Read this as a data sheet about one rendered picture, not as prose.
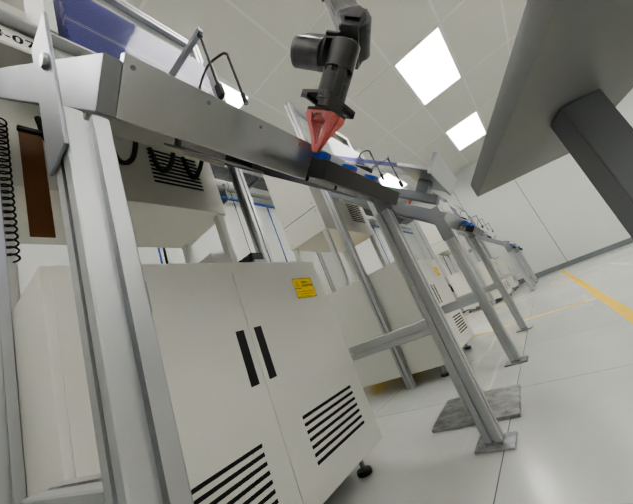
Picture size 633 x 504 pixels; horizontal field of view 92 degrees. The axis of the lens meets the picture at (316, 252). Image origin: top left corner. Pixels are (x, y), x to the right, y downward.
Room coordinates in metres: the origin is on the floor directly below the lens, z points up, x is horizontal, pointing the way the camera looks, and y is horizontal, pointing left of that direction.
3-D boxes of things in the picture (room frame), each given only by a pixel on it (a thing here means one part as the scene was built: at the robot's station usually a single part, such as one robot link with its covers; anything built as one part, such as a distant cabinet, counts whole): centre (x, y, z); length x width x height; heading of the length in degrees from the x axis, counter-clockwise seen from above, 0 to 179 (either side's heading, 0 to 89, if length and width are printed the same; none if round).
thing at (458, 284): (5.08, -2.23, 0.95); 1.36 x 0.82 x 1.90; 57
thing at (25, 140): (0.66, 0.62, 1.02); 0.06 x 0.01 x 0.35; 147
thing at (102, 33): (0.86, 0.35, 1.52); 0.51 x 0.13 x 0.27; 147
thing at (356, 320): (2.01, -0.47, 0.65); 1.01 x 0.73 x 1.29; 57
